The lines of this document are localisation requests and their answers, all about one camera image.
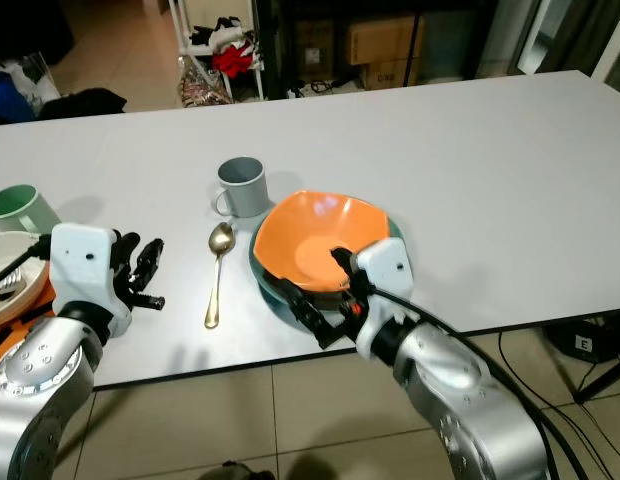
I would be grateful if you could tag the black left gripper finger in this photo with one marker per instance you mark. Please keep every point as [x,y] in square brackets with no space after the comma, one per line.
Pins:
[151,260]
[125,260]

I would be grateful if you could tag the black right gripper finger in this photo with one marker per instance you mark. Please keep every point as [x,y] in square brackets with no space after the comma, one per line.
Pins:
[305,312]
[345,260]

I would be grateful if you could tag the silver fork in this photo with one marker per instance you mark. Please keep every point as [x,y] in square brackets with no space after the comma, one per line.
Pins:
[12,285]

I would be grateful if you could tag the orange bowl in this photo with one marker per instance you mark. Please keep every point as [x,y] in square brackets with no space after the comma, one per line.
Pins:
[310,232]

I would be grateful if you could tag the teal plate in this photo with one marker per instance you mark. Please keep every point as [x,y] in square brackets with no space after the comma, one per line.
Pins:
[258,272]

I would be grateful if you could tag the gold spoon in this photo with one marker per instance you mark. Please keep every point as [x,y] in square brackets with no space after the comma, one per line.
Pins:
[221,240]

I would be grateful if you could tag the white ribbed bowl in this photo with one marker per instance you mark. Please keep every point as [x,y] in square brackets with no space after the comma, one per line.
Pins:
[10,250]

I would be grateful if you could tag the grey mug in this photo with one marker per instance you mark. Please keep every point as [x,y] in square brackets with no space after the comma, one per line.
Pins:
[243,190]

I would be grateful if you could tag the green mug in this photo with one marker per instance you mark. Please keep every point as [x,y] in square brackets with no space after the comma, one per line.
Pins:
[18,210]

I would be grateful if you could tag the orange plate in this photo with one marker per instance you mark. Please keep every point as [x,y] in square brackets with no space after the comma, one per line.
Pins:
[0,345]

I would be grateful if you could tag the black bag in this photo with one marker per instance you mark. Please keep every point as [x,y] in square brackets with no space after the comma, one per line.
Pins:
[85,104]

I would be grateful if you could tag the patterned bag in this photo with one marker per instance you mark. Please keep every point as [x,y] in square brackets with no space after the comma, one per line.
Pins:
[203,86]

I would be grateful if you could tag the small printed cardboard box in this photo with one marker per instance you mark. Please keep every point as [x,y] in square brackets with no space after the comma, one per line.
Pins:
[390,74]

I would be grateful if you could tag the blue bag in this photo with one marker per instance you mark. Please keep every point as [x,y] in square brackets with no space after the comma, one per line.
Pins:
[8,100]

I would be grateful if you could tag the white plastic bag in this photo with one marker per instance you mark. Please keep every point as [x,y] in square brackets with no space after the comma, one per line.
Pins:
[30,78]

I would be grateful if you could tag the red cloth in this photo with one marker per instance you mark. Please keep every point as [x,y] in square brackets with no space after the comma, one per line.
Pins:
[233,60]

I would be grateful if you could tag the dark cardboard box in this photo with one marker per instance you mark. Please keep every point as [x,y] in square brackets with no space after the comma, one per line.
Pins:
[315,45]

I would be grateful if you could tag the black cabinet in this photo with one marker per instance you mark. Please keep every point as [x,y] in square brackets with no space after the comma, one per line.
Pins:
[275,50]

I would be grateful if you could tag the large cardboard box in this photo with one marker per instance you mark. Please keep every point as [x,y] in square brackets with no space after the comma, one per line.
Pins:
[385,38]

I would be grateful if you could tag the white shelf rack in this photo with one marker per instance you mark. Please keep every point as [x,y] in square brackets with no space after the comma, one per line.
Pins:
[258,45]

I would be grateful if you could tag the black and white clothes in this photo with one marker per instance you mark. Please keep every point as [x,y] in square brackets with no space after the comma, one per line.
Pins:
[216,33]

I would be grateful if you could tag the black box with label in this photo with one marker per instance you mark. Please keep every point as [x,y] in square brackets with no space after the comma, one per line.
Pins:
[582,345]

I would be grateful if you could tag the black stand leg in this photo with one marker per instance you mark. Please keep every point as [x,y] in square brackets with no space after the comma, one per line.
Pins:
[605,380]

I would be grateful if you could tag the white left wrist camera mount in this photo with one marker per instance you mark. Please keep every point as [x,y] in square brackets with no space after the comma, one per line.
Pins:
[85,260]

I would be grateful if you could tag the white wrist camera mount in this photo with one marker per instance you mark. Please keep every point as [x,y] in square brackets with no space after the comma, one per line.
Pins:
[386,270]
[85,260]

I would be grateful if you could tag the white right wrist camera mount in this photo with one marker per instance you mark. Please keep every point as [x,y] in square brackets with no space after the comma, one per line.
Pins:
[386,270]

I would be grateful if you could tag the white door frame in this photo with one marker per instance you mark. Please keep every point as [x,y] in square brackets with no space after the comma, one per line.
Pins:
[540,35]

